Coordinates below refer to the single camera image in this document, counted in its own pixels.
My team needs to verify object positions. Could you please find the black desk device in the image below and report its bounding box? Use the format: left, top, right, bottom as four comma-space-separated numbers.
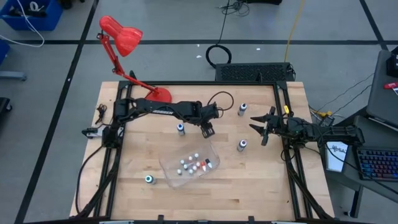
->
386, 46, 398, 78

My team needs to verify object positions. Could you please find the black computer case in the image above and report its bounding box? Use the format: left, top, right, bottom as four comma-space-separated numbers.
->
215, 62, 296, 83

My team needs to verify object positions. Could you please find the white paper card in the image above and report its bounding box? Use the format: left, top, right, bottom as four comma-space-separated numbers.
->
325, 140, 349, 173

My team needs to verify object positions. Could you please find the white cable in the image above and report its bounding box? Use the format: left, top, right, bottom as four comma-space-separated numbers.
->
0, 0, 46, 48

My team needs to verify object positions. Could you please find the black coiled cable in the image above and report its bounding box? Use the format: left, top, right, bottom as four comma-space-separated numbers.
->
205, 0, 233, 69

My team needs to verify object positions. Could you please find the backlit keyboard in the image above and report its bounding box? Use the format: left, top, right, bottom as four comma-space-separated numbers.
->
356, 146, 398, 183

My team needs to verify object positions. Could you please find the blue storage bin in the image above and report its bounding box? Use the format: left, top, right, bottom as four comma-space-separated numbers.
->
0, 0, 63, 31

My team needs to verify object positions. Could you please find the yellow cable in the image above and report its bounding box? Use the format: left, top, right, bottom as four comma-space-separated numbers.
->
284, 0, 305, 62

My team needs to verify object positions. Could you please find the dark grey side table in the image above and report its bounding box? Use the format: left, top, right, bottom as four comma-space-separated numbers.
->
366, 49, 398, 128

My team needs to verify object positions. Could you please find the red desk lamp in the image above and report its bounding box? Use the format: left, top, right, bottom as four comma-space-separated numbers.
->
96, 15, 174, 104

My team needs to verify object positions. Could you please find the black aluminium table frame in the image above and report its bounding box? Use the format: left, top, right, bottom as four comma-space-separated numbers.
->
74, 80, 335, 224

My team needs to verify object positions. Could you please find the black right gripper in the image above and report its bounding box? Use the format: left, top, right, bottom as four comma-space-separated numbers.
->
249, 106, 292, 146

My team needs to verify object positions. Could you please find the black side desk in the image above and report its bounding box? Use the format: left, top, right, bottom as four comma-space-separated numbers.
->
323, 114, 398, 218

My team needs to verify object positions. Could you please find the grey metal bar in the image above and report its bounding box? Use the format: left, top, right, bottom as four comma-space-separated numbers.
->
0, 70, 27, 82

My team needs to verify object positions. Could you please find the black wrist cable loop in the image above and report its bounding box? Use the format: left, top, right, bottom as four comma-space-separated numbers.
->
206, 91, 234, 119

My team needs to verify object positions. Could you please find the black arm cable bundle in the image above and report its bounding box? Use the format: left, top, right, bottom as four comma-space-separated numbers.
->
95, 104, 108, 125

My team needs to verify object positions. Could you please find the black power cable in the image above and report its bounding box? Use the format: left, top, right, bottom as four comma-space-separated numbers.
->
75, 144, 105, 215

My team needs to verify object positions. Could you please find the clear plastic bin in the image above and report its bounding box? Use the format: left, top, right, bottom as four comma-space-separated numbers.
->
158, 140, 221, 189

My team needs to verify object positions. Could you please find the black floor object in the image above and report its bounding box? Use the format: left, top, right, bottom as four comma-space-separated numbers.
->
0, 96, 13, 121

